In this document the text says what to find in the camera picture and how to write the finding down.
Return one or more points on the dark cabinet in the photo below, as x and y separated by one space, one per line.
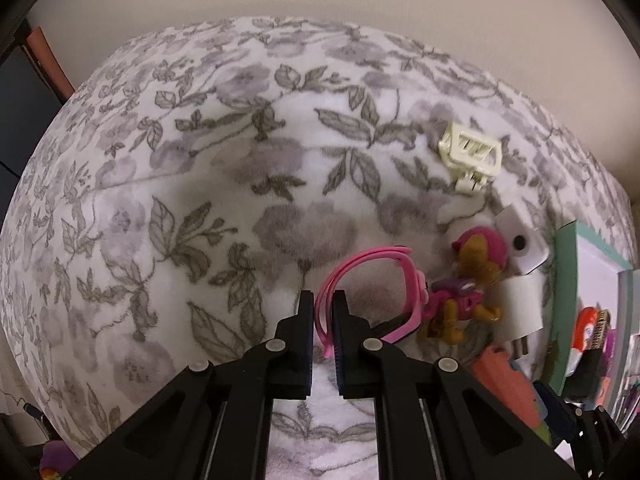
25 110

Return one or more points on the pink wrist watch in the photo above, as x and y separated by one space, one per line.
415 290

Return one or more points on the teal cardboard box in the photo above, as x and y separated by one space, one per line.
565 285

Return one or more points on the red and white glue stick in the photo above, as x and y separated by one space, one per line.
584 330

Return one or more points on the white adapter with black hole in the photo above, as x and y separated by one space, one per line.
507 225

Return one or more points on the purple lighter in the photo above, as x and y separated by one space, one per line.
611 355

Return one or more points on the red brown board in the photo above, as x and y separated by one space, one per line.
50 60

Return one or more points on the orange utility knife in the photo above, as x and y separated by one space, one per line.
500 385

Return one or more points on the white plug adapter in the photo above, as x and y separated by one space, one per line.
520 305

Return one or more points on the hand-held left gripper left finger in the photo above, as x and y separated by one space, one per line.
306 320

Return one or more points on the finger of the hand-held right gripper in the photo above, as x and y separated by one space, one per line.
597 440
590 367

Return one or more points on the purple cloth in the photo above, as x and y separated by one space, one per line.
57 462

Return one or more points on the brown puppy toy figure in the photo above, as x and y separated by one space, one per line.
475 260

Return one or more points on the floral blanket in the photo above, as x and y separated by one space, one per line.
200 160

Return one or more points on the cream hair claw clip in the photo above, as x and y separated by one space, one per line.
475 170

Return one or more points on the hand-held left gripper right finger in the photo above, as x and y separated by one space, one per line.
339 325

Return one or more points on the black yellow striped object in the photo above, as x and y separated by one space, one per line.
601 327

